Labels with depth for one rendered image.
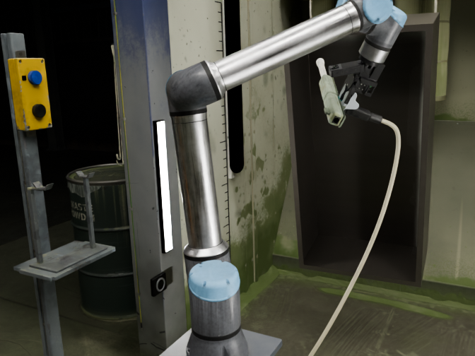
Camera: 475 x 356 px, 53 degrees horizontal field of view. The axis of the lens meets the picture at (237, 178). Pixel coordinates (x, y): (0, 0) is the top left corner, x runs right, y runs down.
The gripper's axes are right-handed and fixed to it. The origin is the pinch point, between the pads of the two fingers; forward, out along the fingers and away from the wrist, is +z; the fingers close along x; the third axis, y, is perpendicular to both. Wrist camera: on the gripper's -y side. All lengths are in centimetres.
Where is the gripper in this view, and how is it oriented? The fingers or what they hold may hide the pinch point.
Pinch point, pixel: (338, 107)
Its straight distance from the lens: 172.1
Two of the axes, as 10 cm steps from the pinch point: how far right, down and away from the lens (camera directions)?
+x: 0.2, -5.9, 8.1
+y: 9.5, 2.6, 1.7
